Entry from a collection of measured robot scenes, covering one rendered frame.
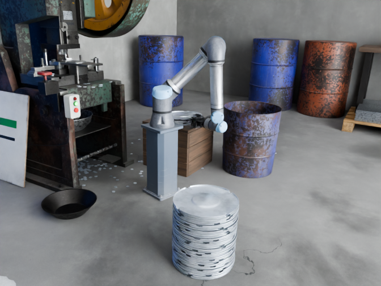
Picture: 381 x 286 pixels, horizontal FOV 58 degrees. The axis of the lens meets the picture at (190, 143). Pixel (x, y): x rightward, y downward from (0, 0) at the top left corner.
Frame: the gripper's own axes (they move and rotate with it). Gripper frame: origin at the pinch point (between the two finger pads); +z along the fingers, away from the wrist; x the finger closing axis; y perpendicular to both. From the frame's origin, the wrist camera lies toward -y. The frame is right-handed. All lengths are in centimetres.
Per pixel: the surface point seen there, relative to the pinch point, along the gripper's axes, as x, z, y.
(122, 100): -13, 34, 35
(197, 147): 21.4, -3.3, -3.4
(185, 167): 32.8, -5.3, 10.2
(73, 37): -56, 41, 62
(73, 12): -71, 44, 60
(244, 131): 7.2, -31.7, -21.1
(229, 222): 20, -96, 59
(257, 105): -4, -13, -57
